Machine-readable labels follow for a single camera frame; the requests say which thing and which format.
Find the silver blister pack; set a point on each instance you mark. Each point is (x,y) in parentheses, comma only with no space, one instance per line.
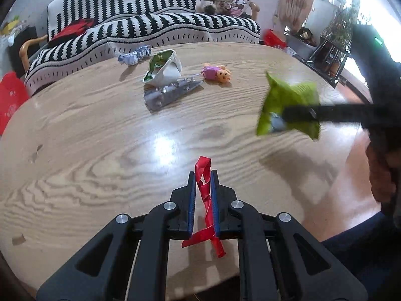
(166,97)

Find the crushed white paper cup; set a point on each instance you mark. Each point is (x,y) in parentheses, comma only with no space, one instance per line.
(169,70)

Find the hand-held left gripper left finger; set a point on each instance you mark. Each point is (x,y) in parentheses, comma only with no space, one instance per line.
(189,194)

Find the red pig-shaped chair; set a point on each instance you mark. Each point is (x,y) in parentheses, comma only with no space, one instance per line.
(11,100)

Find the red ribbon strip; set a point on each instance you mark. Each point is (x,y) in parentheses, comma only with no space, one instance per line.
(203,175)

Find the green potted plant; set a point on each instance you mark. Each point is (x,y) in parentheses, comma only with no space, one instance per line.
(344,22)

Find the blue-white crumpled paper ball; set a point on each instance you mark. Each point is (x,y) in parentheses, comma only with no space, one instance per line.
(134,56)

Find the person's leg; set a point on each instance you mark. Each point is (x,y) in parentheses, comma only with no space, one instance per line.
(360,257)

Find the black plant stand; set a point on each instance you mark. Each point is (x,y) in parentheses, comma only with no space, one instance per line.
(329,53)

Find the pink pillow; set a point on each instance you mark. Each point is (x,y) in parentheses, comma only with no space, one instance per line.
(239,4)

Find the patterned curtain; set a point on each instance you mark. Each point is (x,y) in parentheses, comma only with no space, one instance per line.
(297,0)

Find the red bag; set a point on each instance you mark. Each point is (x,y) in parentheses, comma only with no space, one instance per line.
(272,39)

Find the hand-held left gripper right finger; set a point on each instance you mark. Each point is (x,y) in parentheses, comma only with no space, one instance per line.
(216,200)

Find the black-white striped sofa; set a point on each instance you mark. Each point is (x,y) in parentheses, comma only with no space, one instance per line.
(156,25)

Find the red cushion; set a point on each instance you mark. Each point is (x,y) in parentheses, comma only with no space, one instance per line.
(73,28)

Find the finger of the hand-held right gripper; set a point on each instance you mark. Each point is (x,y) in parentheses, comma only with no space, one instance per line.
(329,113)

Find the person's right hand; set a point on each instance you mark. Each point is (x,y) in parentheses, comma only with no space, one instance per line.
(380,175)

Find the pink doll toy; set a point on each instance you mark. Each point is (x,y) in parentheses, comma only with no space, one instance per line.
(216,72)

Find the yellow box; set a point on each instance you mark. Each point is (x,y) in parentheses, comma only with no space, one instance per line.
(11,25)

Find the lime green wrapper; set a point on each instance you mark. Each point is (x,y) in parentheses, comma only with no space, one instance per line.
(282,95)

